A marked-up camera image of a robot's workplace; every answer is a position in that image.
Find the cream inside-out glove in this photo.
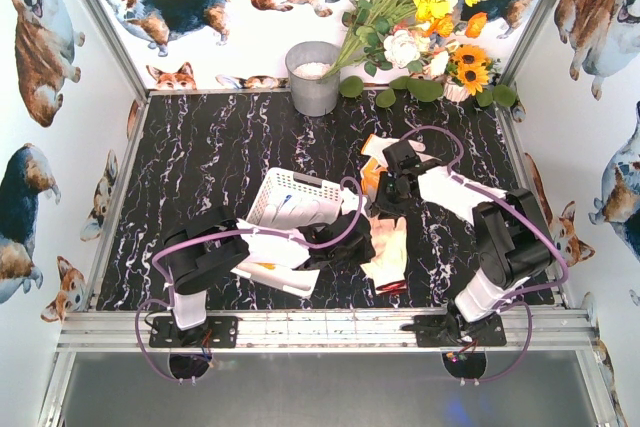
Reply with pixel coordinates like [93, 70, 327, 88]
[361, 216, 407, 295]

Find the white glove orange cuff top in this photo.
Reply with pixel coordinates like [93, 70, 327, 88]
[360, 134, 430, 166]

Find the white storage basket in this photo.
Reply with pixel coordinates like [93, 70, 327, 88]
[231, 167, 359, 298]

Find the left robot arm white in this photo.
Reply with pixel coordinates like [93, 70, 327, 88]
[154, 207, 375, 331]

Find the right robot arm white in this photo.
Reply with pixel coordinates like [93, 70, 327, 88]
[361, 134, 559, 324]

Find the orange dotted white glove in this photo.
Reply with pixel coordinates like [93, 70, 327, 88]
[360, 157, 387, 201]

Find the small white flower pot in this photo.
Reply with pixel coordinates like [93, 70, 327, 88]
[443, 80, 471, 103]

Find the grey metal bucket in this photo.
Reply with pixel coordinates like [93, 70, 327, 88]
[285, 41, 340, 117]

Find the artificial flower bouquet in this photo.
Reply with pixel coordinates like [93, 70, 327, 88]
[333, 0, 532, 108]

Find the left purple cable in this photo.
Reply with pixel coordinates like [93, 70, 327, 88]
[134, 175, 364, 383]

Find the purple cable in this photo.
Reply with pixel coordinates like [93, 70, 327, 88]
[134, 175, 364, 383]
[399, 125, 571, 383]

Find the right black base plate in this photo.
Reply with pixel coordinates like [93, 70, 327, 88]
[400, 313, 507, 347]

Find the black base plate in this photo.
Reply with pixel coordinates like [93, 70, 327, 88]
[400, 313, 507, 347]
[149, 315, 239, 348]

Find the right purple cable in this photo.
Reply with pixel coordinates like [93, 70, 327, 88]
[399, 125, 571, 383]

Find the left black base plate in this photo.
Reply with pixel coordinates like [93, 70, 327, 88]
[149, 315, 239, 348]

